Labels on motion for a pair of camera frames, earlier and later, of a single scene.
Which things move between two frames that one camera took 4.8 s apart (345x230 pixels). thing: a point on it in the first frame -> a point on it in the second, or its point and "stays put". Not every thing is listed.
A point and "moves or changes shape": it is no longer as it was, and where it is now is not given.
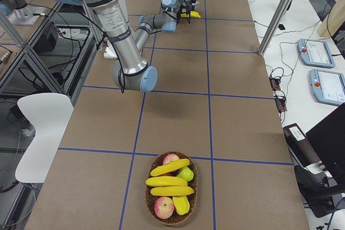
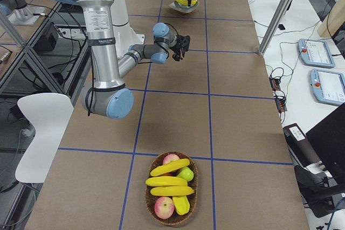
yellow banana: x=162 y=169 stays put
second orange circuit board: x=281 y=101 stays put
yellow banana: x=193 y=14 moves or changes shape
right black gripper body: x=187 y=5 -> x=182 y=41
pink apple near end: x=164 y=207 stays put
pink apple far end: x=169 y=158 stays put
